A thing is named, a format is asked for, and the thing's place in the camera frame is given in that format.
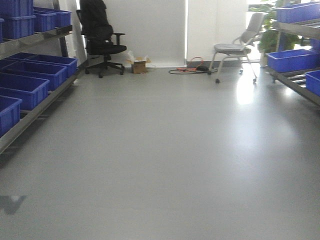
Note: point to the small cardboard box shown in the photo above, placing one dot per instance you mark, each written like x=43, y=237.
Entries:
x=139, y=64

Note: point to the black office chair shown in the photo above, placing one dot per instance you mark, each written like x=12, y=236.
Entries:
x=100, y=38

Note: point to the grey folding chair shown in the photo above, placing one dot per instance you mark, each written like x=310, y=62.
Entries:
x=238, y=48

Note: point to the left steel rack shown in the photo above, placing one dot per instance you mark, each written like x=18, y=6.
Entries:
x=28, y=88

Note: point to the steel rack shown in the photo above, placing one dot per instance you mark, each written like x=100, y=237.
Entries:
x=28, y=88
x=298, y=69

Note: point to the green potted plant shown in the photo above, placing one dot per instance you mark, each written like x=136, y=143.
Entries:
x=269, y=37

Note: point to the right steel rack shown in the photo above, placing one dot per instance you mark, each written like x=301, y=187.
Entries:
x=298, y=69

